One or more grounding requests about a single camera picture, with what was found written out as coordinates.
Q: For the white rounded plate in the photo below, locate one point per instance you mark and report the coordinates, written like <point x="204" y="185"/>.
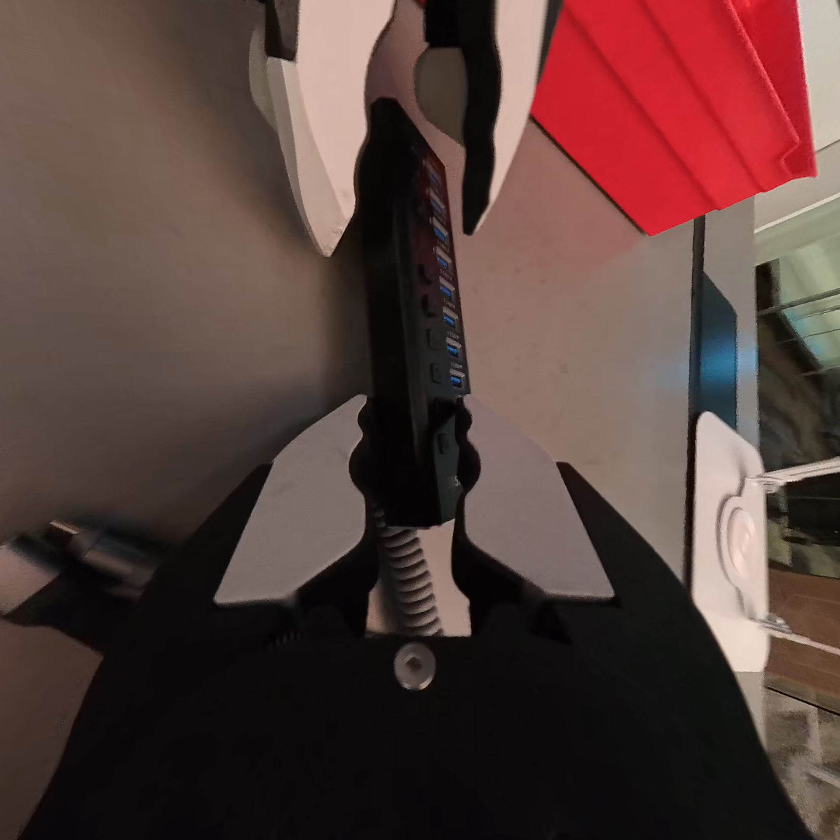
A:
<point x="715" y="525"/>

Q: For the red plastic bin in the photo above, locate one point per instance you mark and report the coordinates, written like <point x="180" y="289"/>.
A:
<point x="656" y="118"/>

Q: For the dark blue panel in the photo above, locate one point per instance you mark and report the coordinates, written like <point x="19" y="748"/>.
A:
<point x="718" y="341"/>

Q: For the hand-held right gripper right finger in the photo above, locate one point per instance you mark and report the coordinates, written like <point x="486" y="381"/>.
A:
<point x="531" y="525"/>

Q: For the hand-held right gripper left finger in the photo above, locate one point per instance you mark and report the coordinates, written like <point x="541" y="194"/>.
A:
<point x="295" y="518"/>

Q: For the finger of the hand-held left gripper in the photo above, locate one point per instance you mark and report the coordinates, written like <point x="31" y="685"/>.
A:
<point x="321" y="131"/>
<point x="518" y="79"/>

